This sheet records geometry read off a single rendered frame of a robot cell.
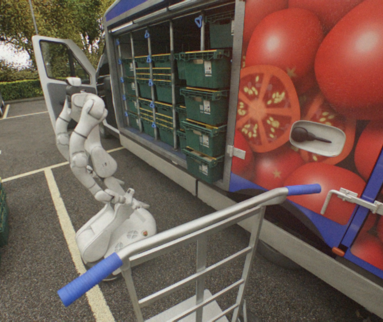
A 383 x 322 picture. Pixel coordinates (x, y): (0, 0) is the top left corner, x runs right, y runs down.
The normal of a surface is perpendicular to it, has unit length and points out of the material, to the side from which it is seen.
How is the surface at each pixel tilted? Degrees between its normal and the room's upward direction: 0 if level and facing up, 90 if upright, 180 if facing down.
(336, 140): 90
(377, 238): 90
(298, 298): 0
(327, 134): 90
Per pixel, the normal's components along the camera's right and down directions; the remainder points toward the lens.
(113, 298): 0.00, -0.90
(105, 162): 0.67, 0.32
